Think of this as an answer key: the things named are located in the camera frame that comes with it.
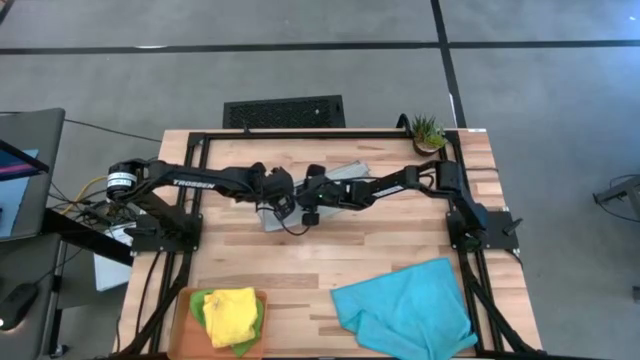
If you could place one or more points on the small potted green plant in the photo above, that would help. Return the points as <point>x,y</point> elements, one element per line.
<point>427,137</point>

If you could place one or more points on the grey microfiber towel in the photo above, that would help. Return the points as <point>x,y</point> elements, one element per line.
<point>350,170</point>

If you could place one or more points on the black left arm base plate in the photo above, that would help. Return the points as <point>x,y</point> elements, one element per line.
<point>165,245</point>

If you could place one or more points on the black computer mouse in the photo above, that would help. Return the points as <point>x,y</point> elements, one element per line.
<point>17,305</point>

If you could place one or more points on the black metal table frame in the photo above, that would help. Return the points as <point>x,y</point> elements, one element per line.
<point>270,135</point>

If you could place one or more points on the black desk leg pole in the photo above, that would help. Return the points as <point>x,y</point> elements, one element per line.
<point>58,280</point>

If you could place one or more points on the blue microfiber towel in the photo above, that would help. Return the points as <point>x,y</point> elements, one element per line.
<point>405,310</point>

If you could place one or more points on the small black frame clamp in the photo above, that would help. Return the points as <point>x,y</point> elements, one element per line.
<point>246,131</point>

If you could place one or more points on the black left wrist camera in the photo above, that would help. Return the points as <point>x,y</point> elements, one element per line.
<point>285,207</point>

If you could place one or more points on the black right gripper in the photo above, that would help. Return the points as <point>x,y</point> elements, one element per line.
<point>325,195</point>

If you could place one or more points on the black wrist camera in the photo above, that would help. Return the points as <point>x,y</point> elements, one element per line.
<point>310,219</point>
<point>285,207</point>

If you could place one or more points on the white paper sheet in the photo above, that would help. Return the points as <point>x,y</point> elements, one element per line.
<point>110,275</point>

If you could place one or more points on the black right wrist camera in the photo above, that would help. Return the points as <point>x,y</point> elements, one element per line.
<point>310,219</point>

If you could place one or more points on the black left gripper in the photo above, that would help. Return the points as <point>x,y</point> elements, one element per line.
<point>275,185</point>

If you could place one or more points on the black desk beam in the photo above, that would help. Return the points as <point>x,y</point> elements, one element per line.
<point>75,232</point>

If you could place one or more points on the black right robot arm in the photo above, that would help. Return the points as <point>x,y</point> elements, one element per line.
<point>447,177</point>

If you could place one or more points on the yellow microfiber towel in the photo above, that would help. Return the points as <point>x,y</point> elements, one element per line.
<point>230,317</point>

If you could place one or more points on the green microfiber towel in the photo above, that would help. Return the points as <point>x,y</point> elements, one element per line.
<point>196,305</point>

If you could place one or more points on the laptop with blue screen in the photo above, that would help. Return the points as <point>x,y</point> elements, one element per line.
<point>15,200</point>

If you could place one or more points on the dark grey desk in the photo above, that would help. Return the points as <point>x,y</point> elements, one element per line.
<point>25,265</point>

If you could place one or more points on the orange tray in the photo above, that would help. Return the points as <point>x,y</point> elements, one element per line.
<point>180,340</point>

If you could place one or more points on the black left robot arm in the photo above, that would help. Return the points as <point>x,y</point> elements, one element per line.
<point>200,181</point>

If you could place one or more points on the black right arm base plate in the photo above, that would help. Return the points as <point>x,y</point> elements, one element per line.
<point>502,232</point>

